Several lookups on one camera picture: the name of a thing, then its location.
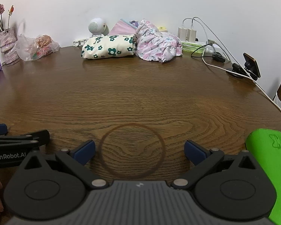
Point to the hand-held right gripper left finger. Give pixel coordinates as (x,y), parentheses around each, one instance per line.
(84,152)

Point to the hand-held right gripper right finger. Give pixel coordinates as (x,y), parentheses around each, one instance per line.
(195,153)

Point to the pink floral garment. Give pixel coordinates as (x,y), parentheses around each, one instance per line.
(154,43)

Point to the cream floral folded clothes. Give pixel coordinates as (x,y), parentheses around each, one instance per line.
(107,46)

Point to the green plastic object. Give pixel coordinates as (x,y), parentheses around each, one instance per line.
(271,168)

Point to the clear plastic snack bag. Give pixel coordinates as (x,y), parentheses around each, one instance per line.
(37,48)

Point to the black phone holder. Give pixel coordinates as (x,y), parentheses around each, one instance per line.
(236,69)

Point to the white bag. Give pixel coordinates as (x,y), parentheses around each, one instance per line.
(276,97)

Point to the light green box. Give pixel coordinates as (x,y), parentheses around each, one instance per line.
(192,48)

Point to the white round speaker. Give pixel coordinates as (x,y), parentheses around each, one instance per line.
(96,25)

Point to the yellow item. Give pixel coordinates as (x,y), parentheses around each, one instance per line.
(162,28)

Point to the pink folded cloth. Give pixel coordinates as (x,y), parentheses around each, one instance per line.
(121,27)

